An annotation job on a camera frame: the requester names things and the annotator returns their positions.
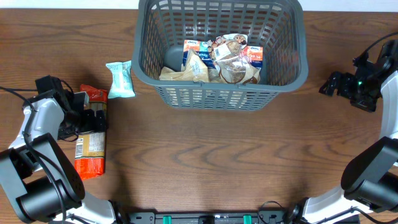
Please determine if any orange red noodle package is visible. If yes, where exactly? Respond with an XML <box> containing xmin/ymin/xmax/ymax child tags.
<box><xmin>75</xmin><ymin>84</ymin><xmax>108</xmax><ymax>180</ymax></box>

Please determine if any mint green snack packet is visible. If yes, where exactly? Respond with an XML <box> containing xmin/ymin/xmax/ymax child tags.
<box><xmin>106</xmin><ymin>61</ymin><xmax>136</xmax><ymax>99</ymax></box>

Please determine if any dried mushroom bag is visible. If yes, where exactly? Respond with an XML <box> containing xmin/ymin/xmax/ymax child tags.
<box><xmin>207</xmin><ymin>34</ymin><xmax>263</xmax><ymax>84</ymax></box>

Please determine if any blue tissue multipack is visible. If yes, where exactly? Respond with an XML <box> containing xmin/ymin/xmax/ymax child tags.
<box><xmin>182</xmin><ymin>39</ymin><xmax>263</xmax><ymax>69</ymax></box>

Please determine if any beige paper pouch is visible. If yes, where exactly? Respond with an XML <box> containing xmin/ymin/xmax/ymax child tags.
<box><xmin>208</xmin><ymin>68</ymin><xmax>224</xmax><ymax>83</ymax></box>

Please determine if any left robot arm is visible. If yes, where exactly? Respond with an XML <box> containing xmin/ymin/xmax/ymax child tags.
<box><xmin>1</xmin><ymin>75</ymin><xmax>130</xmax><ymax>223</ymax></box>

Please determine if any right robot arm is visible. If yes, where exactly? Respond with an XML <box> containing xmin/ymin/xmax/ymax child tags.
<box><xmin>284</xmin><ymin>37</ymin><xmax>397</xmax><ymax>223</ymax></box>

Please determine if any grey plastic basket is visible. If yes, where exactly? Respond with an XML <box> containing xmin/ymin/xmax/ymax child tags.
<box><xmin>132</xmin><ymin>0</ymin><xmax>308</xmax><ymax>111</ymax></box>

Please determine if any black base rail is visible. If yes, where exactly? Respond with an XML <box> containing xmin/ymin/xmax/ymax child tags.
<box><xmin>126</xmin><ymin>210</ymin><xmax>285</xmax><ymax>224</ymax></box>

